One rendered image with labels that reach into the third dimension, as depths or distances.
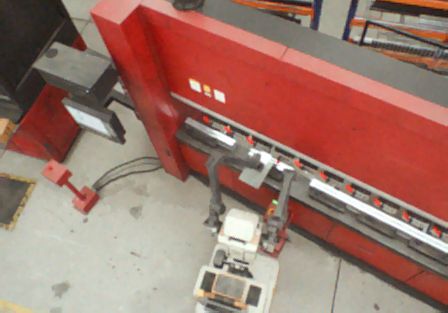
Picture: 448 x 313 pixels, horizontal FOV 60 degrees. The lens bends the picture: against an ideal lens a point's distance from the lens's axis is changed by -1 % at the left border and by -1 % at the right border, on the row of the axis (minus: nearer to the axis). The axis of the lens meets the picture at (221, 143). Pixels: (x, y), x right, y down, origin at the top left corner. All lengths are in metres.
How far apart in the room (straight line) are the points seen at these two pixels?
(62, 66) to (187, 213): 2.06
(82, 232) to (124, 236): 0.46
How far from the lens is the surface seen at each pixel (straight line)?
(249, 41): 2.22
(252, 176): 3.19
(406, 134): 2.23
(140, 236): 4.23
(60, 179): 3.86
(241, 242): 2.74
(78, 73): 2.81
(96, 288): 4.24
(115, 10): 2.58
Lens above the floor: 3.89
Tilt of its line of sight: 60 degrees down
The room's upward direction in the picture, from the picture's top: 9 degrees counter-clockwise
